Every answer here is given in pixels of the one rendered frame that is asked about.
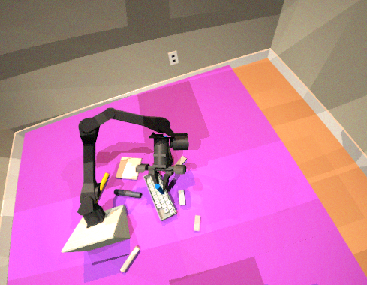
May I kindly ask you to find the beige cylinder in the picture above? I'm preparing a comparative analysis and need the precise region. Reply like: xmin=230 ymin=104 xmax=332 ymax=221
xmin=120 ymin=246 xmax=140 ymax=272

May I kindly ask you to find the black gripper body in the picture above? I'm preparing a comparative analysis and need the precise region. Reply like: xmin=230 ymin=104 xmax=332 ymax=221
xmin=135 ymin=151 xmax=186 ymax=175

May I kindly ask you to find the beige keyboard with letter keys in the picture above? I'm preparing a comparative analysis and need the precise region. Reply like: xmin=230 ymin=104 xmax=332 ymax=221
xmin=143 ymin=174 xmax=177 ymax=221

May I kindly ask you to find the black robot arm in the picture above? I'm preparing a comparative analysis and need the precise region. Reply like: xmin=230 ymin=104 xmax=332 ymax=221
xmin=77 ymin=107 xmax=189 ymax=228

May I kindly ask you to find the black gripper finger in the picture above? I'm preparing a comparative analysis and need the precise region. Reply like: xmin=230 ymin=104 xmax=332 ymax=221
xmin=148 ymin=172 xmax=159 ymax=186
xmin=163 ymin=173 xmax=174 ymax=192

